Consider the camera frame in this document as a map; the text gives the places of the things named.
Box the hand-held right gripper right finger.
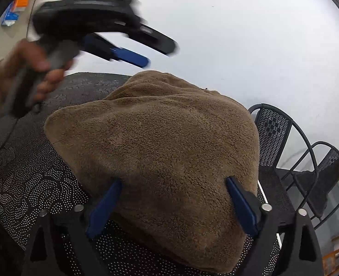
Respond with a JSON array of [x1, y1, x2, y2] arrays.
[[225, 175, 324, 276]]

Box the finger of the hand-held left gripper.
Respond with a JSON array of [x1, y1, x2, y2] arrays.
[[83, 33, 152, 68], [131, 20, 179, 57]]

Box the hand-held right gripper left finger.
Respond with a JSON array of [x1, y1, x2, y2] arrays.
[[20, 178, 123, 276]]

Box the brown fleece pants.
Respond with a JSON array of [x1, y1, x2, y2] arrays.
[[44, 70, 260, 273]]

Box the person's left hand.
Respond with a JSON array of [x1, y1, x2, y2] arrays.
[[2, 38, 74, 104]]

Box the black metal mesh chair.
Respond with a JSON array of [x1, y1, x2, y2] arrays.
[[248, 103, 320, 197], [284, 141, 339, 231]]

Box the black perforated metal table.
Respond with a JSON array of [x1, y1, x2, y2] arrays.
[[0, 72, 288, 276]]

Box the orange and blue wall sign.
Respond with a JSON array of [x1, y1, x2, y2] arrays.
[[2, 0, 34, 27]]

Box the black cable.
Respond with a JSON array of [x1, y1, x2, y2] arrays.
[[0, 112, 19, 162]]

